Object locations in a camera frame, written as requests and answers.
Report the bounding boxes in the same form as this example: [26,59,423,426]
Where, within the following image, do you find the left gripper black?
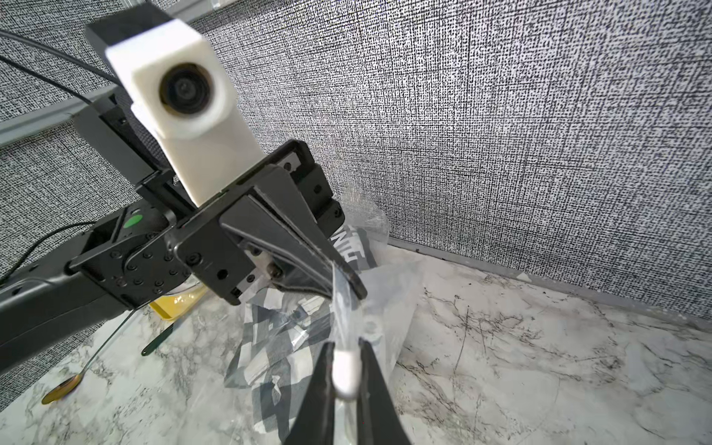
[69,140,367,308]

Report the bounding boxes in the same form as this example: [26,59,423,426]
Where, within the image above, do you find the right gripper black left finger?
[283,342,336,445]

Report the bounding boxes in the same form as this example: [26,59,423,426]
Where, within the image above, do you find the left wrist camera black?
[85,3,265,206]

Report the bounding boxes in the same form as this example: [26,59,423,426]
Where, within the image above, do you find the clear plastic vacuum bag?
[221,188,424,445]

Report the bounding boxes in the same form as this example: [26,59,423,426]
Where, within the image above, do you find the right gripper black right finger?
[357,339,411,445]

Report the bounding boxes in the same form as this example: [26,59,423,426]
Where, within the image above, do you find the yellow plastic tray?
[149,285,208,322]

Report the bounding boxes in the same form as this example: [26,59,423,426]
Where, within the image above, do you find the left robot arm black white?
[1,87,346,370]

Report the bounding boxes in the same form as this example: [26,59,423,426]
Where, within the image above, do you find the black white checkered shirt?
[224,221,390,442]

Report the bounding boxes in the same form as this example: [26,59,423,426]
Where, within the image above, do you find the white bag zipper slider clip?
[331,349,363,402]

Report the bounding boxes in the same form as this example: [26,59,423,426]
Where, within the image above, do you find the dark green handle utensil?
[141,323,178,357]

